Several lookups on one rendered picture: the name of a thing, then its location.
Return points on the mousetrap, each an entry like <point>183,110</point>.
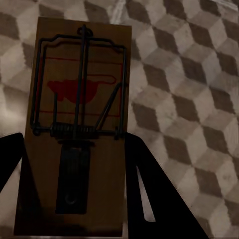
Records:
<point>73,165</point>

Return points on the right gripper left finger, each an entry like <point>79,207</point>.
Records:
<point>11,151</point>

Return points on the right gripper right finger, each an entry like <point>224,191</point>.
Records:
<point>173,218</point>

